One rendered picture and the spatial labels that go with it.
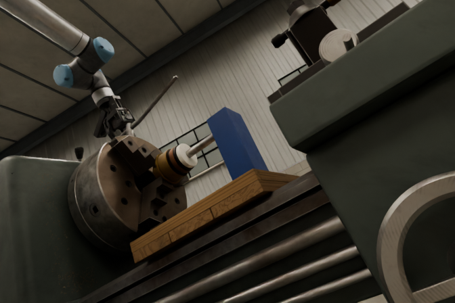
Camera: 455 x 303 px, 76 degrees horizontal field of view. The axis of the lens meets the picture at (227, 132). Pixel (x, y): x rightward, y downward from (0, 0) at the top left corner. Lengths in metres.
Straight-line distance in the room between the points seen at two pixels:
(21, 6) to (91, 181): 0.52
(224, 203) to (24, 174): 0.54
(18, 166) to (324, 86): 0.75
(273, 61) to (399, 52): 8.37
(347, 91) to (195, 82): 8.90
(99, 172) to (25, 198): 0.18
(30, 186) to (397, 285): 0.78
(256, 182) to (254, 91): 7.90
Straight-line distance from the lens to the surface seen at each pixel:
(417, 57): 0.32
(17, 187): 0.86
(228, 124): 0.66
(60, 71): 1.13
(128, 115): 1.14
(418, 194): 0.30
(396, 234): 0.30
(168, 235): 0.56
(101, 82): 1.19
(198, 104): 8.85
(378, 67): 0.32
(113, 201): 0.75
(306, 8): 0.60
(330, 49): 0.37
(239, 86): 8.59
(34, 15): 1.03
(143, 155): 0.80
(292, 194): 0.45
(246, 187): 0.47
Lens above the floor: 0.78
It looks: 24 degrees up
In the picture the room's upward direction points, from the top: 25 degrees counter-clockwise
